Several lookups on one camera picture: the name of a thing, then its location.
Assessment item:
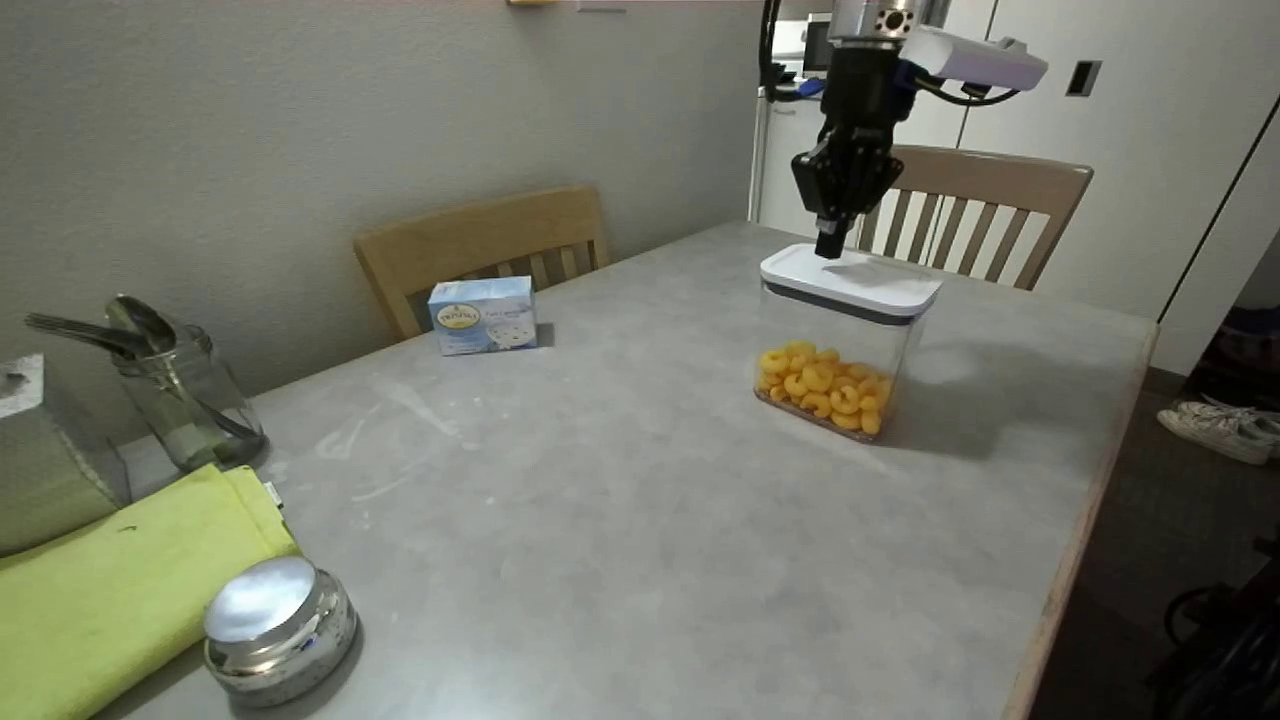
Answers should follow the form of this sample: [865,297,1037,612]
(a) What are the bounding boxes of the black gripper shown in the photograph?
[791,33,924,261]

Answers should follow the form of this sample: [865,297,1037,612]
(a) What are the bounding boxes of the white rectangular container lid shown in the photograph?
[755,241,948,322]

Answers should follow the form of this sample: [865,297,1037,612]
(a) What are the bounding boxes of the clear plastic food container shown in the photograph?
[754,284,932,449]

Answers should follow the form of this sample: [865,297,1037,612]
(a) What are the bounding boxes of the wooden chair with slatted backrest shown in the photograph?
[853,140,1096,297]

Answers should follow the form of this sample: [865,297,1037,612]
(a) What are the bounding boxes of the wooden chair with solid backrest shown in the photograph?
[353,185,616,342]

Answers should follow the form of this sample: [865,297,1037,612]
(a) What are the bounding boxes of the small light blue box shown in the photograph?
[425,271,545,360]

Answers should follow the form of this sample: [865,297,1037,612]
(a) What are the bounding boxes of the white shoes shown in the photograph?
[1155,397,1280,471]

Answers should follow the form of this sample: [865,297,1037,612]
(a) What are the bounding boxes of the dark wheeled object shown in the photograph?
[1146,531,1280,720]

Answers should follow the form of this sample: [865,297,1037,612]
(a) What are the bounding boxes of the glass utensil jar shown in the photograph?
[112,318,272,471]

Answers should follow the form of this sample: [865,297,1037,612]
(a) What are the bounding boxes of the silver spoon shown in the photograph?
[106,292,185,357]

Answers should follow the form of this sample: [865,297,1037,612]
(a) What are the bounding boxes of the round silver metal tin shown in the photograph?
[199,553,364,711]

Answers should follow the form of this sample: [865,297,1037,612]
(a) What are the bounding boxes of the dark metal utensil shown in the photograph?
[23,309,153,360]

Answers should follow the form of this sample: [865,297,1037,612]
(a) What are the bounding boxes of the lime green cloth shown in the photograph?
[0,461,299,720]

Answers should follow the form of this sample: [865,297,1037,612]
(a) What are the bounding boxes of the grey tissue box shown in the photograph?
[0,350,134,556]

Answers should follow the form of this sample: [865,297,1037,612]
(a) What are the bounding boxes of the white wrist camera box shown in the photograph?
[901,21,1053,94]

